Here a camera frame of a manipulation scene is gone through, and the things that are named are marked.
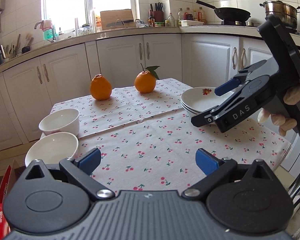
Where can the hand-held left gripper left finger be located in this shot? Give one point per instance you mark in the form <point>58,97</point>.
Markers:
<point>90,161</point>

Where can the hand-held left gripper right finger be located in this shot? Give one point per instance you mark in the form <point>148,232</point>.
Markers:
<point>206,162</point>

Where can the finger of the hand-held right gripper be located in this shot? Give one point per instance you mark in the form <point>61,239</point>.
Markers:
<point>202,120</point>
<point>226,87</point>

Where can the white plate with flower print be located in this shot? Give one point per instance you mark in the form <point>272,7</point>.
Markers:
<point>195,100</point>
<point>193,114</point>
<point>187,109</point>

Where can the white bowl pink flowers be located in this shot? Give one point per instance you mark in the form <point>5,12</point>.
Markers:
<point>51,148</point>
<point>59,121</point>

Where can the person's right hand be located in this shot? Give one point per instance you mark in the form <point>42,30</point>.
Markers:
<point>277,120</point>

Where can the cherry print tablecloth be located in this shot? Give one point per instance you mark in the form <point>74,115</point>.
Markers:
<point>152,135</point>

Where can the gas stove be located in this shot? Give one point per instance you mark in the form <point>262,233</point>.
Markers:
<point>240,23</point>

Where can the orange with green leaf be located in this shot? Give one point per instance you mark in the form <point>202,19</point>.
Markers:
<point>145,83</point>

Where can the white plastic tray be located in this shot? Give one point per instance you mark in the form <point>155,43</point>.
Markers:
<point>191,23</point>

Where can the black wok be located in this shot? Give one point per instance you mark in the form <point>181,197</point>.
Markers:
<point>233,13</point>

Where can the bumpy-topped orange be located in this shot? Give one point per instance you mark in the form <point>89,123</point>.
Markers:
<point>100,88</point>

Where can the cooking oil bottle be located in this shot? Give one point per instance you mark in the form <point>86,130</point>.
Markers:
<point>202,14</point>

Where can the yellow seasoning bottle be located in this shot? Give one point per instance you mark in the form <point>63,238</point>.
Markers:
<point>195,15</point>

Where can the stainless steel pot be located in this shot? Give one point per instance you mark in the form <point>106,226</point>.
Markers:
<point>281,13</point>

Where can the dark sauce bottle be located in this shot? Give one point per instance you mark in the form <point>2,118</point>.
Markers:
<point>187,14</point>

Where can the clear glass bottle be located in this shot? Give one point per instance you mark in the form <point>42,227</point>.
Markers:
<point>171,20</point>

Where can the green lid jars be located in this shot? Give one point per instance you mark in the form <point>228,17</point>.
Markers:
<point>160,24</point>

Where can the cardboard box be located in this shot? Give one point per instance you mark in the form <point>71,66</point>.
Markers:
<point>0,180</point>

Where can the black metal chair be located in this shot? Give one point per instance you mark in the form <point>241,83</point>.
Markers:
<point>298,180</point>

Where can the dark red knife block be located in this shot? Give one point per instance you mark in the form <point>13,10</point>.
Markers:
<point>158,15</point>

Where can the soy sauce bottle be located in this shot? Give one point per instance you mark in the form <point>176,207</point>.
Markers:
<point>151,20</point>

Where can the beige kitchen countertop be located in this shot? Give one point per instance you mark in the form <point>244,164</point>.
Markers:
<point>130,31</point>

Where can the kitchen knife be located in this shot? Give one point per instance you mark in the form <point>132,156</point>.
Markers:
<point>120,23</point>

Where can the small black bowl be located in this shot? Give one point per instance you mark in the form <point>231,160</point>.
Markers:
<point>26,49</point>

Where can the wooden cutting board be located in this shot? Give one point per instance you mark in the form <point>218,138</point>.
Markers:
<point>117,16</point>

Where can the glass jar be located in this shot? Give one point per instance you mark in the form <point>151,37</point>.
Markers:
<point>85,30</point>

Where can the green dish soap bottle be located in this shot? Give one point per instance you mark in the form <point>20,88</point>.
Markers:
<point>49,33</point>

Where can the holder of kitchen utensils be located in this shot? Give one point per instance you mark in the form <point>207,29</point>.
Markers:
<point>15,48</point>

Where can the pink cloth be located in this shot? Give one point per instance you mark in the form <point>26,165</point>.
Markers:
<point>46,24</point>

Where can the metal sink faucet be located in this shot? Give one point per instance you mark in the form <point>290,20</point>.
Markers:
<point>37,23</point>

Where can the kitchen window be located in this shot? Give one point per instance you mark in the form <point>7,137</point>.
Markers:
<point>90,0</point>

